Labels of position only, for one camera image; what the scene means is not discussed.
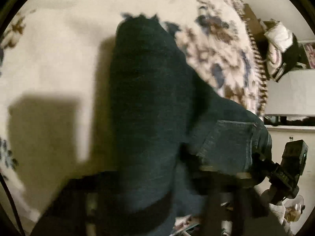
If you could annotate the floral cream fleece blanket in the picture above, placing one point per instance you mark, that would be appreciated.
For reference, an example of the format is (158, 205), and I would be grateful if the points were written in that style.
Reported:
(54, 64)

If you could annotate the pile of clothes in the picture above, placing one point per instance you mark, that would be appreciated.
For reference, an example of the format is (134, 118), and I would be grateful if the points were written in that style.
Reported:
(285, 52)

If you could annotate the dark green denim pant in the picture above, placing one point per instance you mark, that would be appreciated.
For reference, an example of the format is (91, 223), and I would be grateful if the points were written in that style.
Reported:
(167, 123)

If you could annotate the white cabinet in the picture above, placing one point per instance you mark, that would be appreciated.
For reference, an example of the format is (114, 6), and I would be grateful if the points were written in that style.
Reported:
(293, 95)

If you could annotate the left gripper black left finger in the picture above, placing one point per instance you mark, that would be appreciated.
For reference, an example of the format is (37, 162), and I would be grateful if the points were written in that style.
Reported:
(96, 200)

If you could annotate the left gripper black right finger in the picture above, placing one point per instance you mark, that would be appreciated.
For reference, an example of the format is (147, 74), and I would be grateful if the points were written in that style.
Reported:
(227, 198)

